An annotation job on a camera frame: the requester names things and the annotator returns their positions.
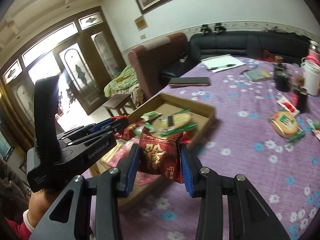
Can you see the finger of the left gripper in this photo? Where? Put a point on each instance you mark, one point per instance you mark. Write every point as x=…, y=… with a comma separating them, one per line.
x=88, y=151
x=114, y=124

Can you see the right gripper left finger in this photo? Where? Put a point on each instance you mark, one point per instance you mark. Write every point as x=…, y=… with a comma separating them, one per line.
x=69, y=216

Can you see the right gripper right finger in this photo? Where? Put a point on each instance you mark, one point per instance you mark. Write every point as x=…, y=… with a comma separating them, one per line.
x=249, y=215

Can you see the clear green-edged snack pack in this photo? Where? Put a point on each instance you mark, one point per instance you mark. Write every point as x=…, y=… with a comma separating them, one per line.
x=171, y=131

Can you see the dark red foil snack bag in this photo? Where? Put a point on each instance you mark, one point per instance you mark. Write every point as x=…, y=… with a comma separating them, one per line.
x=162, y=156

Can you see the round cracker pack black label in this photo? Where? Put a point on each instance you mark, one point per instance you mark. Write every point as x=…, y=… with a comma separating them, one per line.
x=175, y=121

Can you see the red sleeve forearm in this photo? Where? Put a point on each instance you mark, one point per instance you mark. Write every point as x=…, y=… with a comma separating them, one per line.
x=24, y=230

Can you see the person's left hand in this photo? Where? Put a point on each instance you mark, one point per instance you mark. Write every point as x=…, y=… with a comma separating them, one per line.
x=39, y=203

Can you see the wooden stool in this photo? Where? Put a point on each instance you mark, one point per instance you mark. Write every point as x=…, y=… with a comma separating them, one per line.
x=117, y=103

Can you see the light green snack pack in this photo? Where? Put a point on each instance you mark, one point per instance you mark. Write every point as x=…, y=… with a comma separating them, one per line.
x=150, y=116

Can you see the cardboard tray box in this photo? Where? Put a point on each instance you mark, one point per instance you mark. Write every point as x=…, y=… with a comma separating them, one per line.
x=201, y=117

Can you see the green floral cloth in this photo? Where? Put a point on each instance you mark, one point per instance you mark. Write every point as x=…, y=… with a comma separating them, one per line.
x=126, y=79

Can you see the maroon armchair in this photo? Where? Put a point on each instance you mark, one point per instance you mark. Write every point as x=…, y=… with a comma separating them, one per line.
x=149, y=58

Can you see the wooden glass door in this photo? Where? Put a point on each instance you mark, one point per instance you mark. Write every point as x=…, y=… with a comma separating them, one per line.
x=82, y=52

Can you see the purple floral tablecloth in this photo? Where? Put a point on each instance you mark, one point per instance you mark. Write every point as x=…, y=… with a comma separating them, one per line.
x=240, y=141

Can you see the round cracker pack green label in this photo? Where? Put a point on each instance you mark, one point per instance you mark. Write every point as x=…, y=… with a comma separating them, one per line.
x=285, y=124

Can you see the black pen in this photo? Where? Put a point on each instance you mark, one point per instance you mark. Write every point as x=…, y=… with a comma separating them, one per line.
x=223, y=66

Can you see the white paper sheets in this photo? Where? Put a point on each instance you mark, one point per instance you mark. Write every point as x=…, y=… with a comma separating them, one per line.
x=221, y=60

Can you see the red white sachet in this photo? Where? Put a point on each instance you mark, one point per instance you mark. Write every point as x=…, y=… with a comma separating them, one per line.
x=284, y=103

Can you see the red black canister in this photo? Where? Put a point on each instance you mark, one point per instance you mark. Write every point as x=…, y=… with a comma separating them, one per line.
x=299, y=98

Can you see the black cup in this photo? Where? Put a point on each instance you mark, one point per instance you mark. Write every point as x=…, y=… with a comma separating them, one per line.
x=282, y=81

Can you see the green notebook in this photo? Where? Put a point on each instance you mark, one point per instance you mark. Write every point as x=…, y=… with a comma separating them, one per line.
x=257, y=75

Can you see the white plastic jar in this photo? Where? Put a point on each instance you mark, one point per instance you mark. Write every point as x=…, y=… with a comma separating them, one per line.
x=311, y=76

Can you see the black sofa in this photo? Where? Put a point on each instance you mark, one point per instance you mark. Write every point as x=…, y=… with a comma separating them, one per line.
x=253, y=44

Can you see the pink thermos bottle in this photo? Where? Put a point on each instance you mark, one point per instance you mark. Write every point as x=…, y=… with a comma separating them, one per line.
x=314, y=52

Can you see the small wall plaque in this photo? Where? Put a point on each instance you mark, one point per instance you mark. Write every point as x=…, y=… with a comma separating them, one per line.
x=141, y=23

